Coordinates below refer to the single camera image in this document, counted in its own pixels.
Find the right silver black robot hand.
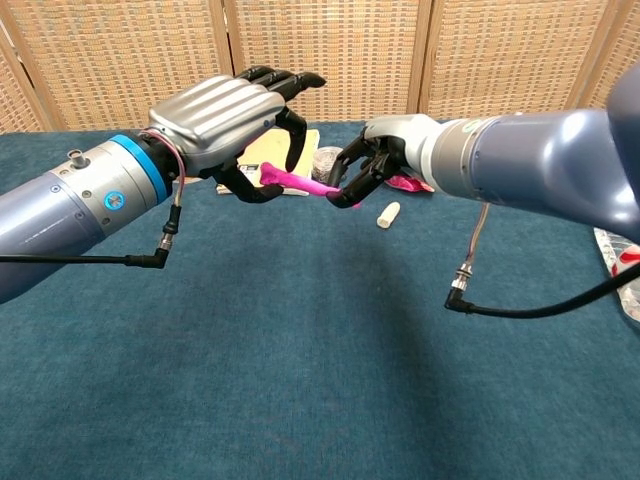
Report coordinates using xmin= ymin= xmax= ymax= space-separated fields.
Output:
xmin=327 ymin=113 xmax=441 ymax=210

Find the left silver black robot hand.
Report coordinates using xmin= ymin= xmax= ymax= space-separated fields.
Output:
xmin=147 ymin=65 xmax=328 ymax=204

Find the pink plastic tool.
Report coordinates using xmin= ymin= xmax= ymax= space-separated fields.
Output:
xmin=259 ymin=162 xmax=364 ymax=209

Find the crumpled red drink pouch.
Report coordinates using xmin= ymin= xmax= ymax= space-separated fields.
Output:
xmin=383 ymin=173 xmax=436 ymax=194

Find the beige spiral notebook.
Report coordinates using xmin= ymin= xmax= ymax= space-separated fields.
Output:
xmin=215 ymin=128 xmax=321 ymax=198

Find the small white rubber tube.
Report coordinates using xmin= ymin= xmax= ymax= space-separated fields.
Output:
xmin=375 ymin=201 xmax=402 ymax=232

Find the clear round jar of clips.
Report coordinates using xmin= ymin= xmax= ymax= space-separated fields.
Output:
xmin=312 ymin=146 xmax=346 ymax=184

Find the woven screen panel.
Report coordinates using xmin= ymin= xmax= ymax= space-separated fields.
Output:
xmin=223 ymin=0 xmax=434 ymax=125
xmin=579 ymin=0 xmax=640 ymax=116
xmin=0 ymin=0 xmax=245 ymax=132
xmin=0 ymin=29 xmax=51 ymax=135
xmin=418 ymin=0 xmax=626 ymax=121

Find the blue table cloth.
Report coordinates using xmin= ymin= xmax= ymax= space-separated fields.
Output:
xmin=0 ymin=118 xmax=640 ymax=480

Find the clear plastic water bottle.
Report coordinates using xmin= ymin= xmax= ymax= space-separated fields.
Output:
xmin=593 ymin=227 xmax=640 ymax=322

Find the black left hand cable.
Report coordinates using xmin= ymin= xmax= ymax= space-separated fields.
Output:
xmin=0 ymin=130 xmax=189 ymax=270

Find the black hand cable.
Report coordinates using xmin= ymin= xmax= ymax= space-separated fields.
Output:
xmin=444 ymin=202 xmax=640 ymax=319
xmin=0 ymin=130 xmax=189 ymax=270

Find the black right hand cable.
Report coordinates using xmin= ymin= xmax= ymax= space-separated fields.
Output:
xmin=444 ymin=202 xmax=640 ymax=319

